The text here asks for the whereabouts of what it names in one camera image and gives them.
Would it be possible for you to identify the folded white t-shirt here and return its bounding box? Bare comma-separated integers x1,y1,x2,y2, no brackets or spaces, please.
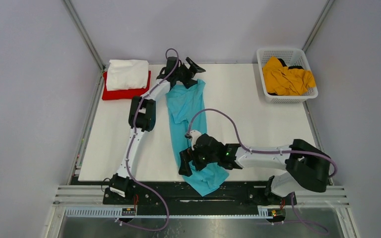
106,59,149,91

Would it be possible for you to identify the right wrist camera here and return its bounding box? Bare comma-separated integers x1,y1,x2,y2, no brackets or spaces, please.
185,130,202,150

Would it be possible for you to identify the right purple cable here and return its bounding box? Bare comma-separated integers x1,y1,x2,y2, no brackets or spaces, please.
185,108,338,236

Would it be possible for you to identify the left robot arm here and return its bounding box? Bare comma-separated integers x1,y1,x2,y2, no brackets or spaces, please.
108,57,206,204

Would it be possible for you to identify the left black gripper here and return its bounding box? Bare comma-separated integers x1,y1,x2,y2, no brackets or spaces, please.
173,57,203,88

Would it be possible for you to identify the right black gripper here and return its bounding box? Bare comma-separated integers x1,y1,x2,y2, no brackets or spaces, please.
179,145,219,177

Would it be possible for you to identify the aluminium frame rail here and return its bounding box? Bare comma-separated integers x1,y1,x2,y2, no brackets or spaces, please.
47,185,352,220

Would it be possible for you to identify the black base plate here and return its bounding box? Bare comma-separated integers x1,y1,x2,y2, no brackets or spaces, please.
103,181,297,216

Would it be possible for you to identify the folded red t-shirt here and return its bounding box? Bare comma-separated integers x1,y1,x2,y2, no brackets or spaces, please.
102,70,151,101

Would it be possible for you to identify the purple cable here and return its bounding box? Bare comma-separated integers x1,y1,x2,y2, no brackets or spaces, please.
185,108,338,236
115,48,181,232

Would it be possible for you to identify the yellow t-shirt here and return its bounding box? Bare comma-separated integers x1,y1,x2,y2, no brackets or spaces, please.
262,57,316,96

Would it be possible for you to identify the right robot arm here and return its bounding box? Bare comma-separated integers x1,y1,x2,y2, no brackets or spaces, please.
179,130,333,204

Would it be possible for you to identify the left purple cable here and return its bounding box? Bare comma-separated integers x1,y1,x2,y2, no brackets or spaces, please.
115,48,181,232

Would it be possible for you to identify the turquoise t-shirt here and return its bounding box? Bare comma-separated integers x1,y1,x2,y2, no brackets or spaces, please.
165,78,230,197

